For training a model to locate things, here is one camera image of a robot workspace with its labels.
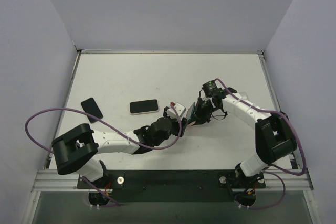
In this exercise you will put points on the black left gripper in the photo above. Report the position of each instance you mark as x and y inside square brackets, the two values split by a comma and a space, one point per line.
[182, 126]

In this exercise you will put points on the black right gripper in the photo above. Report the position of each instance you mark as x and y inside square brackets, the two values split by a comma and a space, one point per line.
[200, 111]

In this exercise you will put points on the teal smartphone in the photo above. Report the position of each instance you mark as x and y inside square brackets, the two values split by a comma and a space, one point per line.
[190, 112]

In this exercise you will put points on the phone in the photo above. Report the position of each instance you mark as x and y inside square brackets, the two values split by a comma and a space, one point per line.
[144, 106]
[191, 122]

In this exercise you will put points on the black smartphone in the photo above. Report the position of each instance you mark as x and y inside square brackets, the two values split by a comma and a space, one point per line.
[90, 106]

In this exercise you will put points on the clear phone case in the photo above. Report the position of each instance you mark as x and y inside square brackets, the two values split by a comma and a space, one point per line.
[242, 95]

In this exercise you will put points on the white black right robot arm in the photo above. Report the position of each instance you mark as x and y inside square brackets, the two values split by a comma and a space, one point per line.
[274, 137]

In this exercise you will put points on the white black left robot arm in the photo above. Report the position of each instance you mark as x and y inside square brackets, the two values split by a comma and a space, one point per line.
[74, 150]

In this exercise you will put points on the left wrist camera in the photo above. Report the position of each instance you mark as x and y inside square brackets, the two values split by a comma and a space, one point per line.
[175, 110]

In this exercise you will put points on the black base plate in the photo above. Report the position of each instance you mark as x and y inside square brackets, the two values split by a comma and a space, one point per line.
[169, 186]

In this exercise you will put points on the aluminium front rail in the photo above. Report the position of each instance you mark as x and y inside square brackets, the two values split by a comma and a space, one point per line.
[273, 179]

